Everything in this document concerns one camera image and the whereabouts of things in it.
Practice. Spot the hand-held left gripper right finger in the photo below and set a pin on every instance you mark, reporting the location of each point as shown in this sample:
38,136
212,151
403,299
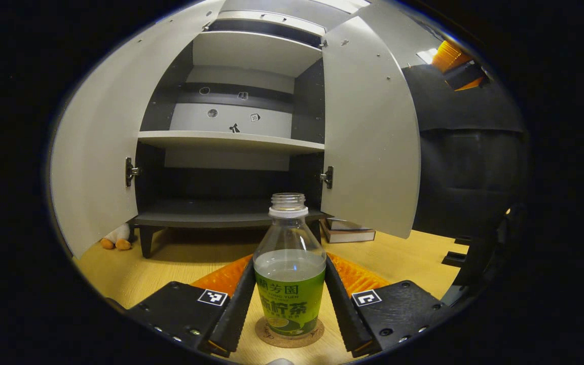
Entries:
342,314

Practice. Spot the grey cabinet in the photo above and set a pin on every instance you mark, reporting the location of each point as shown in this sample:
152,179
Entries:
221,213

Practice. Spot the white and orange plush toy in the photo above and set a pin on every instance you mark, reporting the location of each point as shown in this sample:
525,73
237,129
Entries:
117,238

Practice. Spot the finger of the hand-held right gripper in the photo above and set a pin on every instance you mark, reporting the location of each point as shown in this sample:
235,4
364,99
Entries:
449,56
474,83

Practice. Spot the round cork coaster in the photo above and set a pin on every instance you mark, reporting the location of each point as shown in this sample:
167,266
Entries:
264,334

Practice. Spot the white cabinet shelf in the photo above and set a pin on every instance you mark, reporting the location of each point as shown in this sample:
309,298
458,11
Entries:
251,50
221,141

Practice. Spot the green label clear bottle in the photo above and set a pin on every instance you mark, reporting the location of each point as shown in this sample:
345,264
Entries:
289,274

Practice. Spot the black backdrop cloth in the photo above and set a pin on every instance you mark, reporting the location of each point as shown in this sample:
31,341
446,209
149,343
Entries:
464,152

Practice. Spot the dark frame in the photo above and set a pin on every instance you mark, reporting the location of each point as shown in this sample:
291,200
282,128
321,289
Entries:
479,253

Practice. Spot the grey cabinet door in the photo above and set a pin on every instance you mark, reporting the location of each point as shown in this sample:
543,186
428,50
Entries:
373,142
99,126

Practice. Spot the small ceiling light panel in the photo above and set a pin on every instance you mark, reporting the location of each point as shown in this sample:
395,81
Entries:
426,56

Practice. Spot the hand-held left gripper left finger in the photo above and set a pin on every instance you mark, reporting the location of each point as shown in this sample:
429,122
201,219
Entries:
239,309

